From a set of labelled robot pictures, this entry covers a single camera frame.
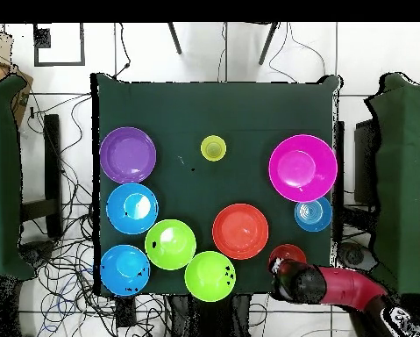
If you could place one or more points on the yellow plastic cup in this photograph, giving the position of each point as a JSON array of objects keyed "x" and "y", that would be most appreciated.
[{"x": 213, "y": 148}]

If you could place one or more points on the dark green tablecloth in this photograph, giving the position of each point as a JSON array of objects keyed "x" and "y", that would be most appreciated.
[{"x": 213, "y": 108}]

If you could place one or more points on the large blue bowl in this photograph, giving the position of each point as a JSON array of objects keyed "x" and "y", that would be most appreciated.
[
  {"x": 132, "y": 208},
  {"x": 125, "y": 270}
]

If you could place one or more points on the green covered side table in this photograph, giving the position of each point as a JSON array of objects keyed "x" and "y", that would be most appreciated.
[
  {"x": 402, "y": 175},
  {"x": 2, "y": 175}
]

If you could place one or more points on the green bowl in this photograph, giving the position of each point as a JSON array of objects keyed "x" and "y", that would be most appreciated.
[
  {"x": 210, "y": 276},
  {"x": 170, "y": 244}
]

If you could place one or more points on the black box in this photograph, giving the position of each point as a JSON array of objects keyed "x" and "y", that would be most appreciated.
[{"x": 365, "y": 161}]

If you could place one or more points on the large pink bowl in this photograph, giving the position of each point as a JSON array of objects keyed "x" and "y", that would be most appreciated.
[{"x": 302, "y": 168}]

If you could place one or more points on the large orange-red bowl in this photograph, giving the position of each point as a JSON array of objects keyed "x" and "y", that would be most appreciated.
[{"x": 240, "y": 231}]

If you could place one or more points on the purple bowl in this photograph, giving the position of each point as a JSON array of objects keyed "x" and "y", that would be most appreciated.
[{"x": 128, "y": 154}]

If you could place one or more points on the black stand with knob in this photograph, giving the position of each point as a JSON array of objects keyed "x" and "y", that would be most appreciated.
[{"x": 37, "y": 252}]

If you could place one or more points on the small blue bowl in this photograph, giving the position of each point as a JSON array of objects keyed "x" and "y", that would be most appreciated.
[{"x": 313, "y": 214}]

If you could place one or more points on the long black bar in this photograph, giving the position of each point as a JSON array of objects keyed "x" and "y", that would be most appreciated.
[{"x": 53, "y": 158}]

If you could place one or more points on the small orange bowl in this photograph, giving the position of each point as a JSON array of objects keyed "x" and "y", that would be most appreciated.
[{"x": 287, "y": 252}]

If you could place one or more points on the black tripod leg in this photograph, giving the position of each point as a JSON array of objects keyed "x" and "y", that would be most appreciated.
[
  {"x": 174, "y": 38},
  {"x": 268, "y": 44}
]

